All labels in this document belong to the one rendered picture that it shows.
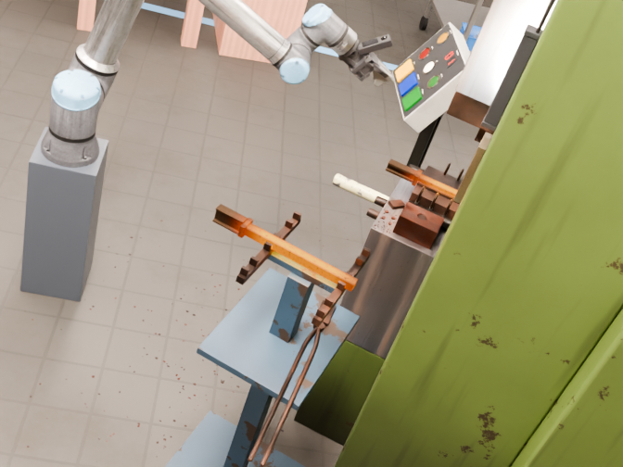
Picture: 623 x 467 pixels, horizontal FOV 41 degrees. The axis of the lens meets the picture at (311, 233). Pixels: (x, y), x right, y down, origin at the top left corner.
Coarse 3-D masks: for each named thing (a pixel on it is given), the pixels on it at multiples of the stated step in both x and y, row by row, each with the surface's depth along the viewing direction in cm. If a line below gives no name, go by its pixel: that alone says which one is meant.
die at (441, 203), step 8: (432, 168) 261; (432, 176) 255; (440, 176) 257; (448, 176) 260; (416, 184) 249; (424, 184) 249; (448, 184) 254; (456, 184) 255; (416, 192) 246; (424, 192) 247; (432, 192) 248; (440, 192) 248; (424, 200) 245; (432, 200) 245; (440, 200) 246; (448, 200) 247; (440, 208) 245; (456, 208) 245; (448, 216) 245
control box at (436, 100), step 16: (448, 32) 293; (432, 48) 296; (448, 48) 288; (464, 48) 288; (400, 64) 307; (416, 64) 298; (464, 64) 274; (448, 80) 276; (400, 96) 294; (432, 96) 279; (448, 96) 279; (416, 112) 282; (432, 112) 282; (416, 128) 286
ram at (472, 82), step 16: (496, 0) 203; (512, 0) 201; (528, 0) 200; (544, 0) 198; (496, 16) 204; (512, 16) 203; (528, 16) 202; (480, 32) 208; (496, 32) 207; (512, 32) 205; (480, 48) 210; (496, 48) 209; (512, 48) 207; (480, 64) 212; (496, 64) 211; (464, 80) 216; (480, 80) 214; (496, 80) 213; (480, 96) 217
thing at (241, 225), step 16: (224, 208) 212; (224, 224) 213; (240, 224) 211; (256, 240) 210; (272, 240) 209; (288, 256) 208; (304, 256) 207; (320, 272) 206; (336, 272) 206; (352, 288) 206
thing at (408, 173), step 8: (392, 160) 252; (392, 168) 252; (400, 168) 250; (408, 168) 251; (400, 176) 251; (408, 176) 251; (416, 176) 248; (424, 176) 251; (432, 184) 249; (440, 184) 250; (448, 192) 248; (456, 192) 249
